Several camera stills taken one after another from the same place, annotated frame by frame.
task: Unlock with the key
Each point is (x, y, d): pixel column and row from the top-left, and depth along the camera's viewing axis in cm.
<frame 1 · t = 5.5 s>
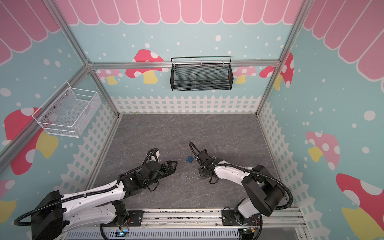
left hand: (171, 167, 81), fingers open
right hand: (204, 171, 90), fingers closed
blue padlock: (190, 158, 97), on the table

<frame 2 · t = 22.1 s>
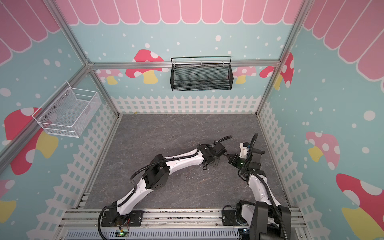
left hand: (211, 162, 94), fingers open
right hand: (227, 154, 86), fingers closed
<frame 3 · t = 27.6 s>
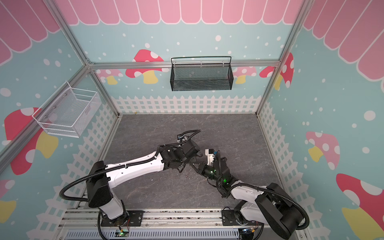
left hand: (192, 157, 80), fingers open
right hand: (188, 163, 78), fingers closed
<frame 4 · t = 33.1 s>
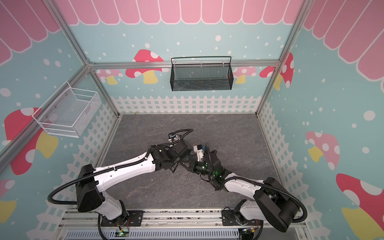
left hand: (183, 154, 79), fingers open
right hand: (178, 163, 76), fingers closed
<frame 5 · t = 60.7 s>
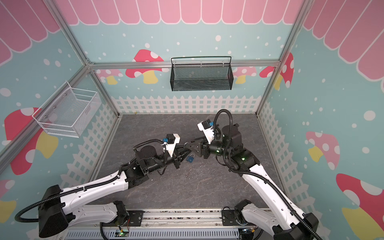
left hand: (191, 151, 66), fingers closed
right hand: (189, 143, 64), fingers open
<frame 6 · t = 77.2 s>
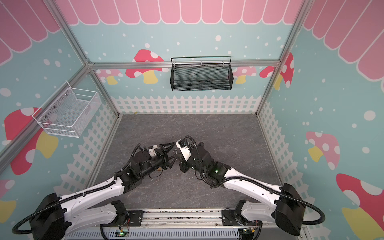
left hand: (177, 151, 74), fingers open
right hand: (174, 155, 72), fingers closed
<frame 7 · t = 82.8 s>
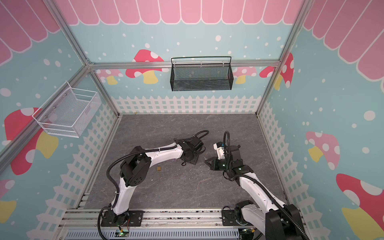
left hand: (191, 161, 95), fingers open
right hand: (204, 161, 82), fingers closed
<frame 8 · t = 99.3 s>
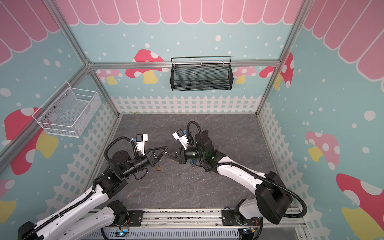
left hand: (167, 151, 68), fingers closed
right hand: (165, 156, 67), fingers closed
